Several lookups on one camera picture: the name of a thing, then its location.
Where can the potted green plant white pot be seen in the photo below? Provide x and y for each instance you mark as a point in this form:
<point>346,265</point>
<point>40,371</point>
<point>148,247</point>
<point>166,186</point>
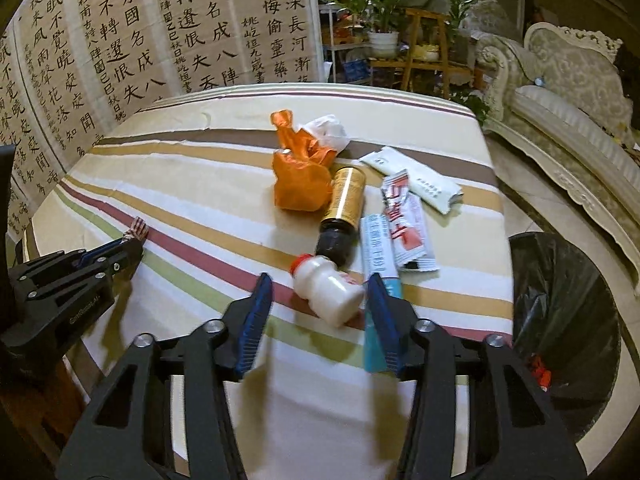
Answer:
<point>377,16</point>

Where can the patterned candy wrapper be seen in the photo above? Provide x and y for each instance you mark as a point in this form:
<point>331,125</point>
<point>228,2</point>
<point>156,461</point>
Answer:
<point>138,231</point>

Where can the red white snack packet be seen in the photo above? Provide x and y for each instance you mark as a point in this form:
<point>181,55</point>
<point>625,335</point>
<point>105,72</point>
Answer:
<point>413,251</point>

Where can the orange plastic bag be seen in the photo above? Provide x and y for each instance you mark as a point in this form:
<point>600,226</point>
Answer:
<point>301,166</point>

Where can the calligraphy folding screen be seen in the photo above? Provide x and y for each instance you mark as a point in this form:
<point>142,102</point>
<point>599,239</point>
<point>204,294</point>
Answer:
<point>73,70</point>

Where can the brown gold-label glass bottle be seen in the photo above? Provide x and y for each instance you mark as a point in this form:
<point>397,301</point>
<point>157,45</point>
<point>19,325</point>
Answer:
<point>340,224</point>

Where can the striped tablecloth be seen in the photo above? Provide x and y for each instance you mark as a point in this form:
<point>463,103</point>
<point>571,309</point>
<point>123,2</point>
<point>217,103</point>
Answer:
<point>198,171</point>

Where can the metal shelf rack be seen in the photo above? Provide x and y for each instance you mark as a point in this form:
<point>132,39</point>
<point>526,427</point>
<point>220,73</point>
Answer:
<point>345,46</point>

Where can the white tissue ball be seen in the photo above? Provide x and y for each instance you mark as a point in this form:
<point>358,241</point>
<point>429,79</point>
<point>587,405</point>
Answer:
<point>329,131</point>

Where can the wooden plant stand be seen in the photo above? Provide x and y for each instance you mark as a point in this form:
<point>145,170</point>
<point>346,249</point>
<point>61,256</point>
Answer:
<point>423,27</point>

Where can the yellow bowl on stand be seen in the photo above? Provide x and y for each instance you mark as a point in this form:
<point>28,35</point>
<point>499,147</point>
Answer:
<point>428,53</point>

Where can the small floor plant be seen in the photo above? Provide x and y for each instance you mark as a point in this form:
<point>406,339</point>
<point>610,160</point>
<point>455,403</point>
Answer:
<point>473,99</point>

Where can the black trash bag bin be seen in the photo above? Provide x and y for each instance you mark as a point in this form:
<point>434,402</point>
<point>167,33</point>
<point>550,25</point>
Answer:
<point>564,312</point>

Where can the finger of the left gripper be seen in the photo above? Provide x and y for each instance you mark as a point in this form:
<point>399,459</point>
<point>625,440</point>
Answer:
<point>101,251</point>
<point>120,264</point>

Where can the white yogurt bottle red cap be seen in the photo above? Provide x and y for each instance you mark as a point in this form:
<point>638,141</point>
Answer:
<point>331,294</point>

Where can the red plastic bag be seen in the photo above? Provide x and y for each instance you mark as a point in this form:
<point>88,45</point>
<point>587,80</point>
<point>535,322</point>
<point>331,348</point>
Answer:
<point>540,372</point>

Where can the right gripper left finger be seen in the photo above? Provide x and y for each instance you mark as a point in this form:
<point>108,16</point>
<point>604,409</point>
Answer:
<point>125,432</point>

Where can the white long sachet packet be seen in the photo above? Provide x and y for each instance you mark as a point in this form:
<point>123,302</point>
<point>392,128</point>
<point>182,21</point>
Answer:
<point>433,188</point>

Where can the ornate cream sofa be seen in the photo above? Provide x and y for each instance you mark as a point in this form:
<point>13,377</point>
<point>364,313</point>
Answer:
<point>557,96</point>

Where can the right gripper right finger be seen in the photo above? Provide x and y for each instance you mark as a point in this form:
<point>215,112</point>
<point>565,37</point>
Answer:
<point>514,431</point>

